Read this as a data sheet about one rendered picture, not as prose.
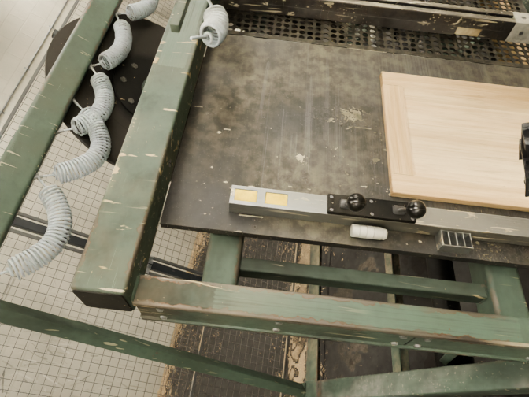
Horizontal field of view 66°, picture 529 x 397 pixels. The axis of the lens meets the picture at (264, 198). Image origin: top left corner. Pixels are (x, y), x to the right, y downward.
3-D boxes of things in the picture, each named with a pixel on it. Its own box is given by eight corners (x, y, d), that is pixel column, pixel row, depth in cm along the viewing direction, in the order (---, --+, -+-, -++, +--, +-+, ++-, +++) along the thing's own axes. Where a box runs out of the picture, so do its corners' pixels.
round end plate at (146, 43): (227, 205, 159) (6, 110, 124) (220, 211, 163) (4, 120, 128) (250, 71, 202) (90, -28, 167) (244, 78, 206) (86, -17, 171)
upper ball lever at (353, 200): (351, 213, 92) (367, 213, 78) (334, 211, 92) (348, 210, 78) (353, 197, 92) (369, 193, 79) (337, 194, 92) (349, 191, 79)
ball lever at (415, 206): (404, 219, 92) (428, 220, 78) (387, 217, 92) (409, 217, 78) (405, 202, 92) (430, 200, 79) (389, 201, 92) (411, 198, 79)
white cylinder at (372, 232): (349, 239, 92) (384, 243, 92) (353, 232, 89) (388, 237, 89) (349, 228, 93) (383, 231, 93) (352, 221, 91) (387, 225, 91)
